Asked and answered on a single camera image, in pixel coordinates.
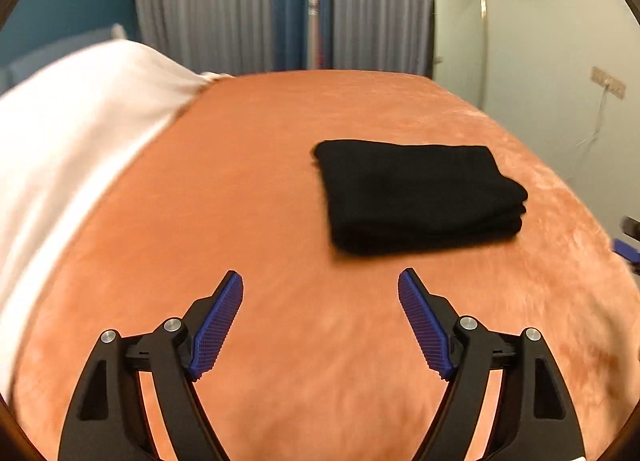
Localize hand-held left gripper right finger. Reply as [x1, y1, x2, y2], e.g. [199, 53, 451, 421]
[397, 267, 587, 461]

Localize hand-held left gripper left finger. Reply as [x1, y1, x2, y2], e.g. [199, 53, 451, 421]
[57, 270, 245, 461]

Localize black pants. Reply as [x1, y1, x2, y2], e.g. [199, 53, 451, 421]
[312, 140, 530, 256]

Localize orange blanket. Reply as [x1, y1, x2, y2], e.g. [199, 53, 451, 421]
[10, 68, 640, 461]

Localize white duvet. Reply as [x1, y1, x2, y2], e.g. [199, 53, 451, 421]
[0, 38, 236, 394]

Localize white door panel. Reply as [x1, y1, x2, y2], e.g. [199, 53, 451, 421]
[432, 0, 489, 113]

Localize blue headboard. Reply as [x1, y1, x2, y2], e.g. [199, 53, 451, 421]
[0, 24, 128, 92]

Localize grey curtain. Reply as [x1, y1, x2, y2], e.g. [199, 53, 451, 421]
[134, 0, 277, 76]
[330, 0, 479, 81]

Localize white cable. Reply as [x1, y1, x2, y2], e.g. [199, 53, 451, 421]
[575, 86, 610, 148]

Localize wall socket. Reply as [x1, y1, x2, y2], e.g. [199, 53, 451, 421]
[591, 66, 627, 100]

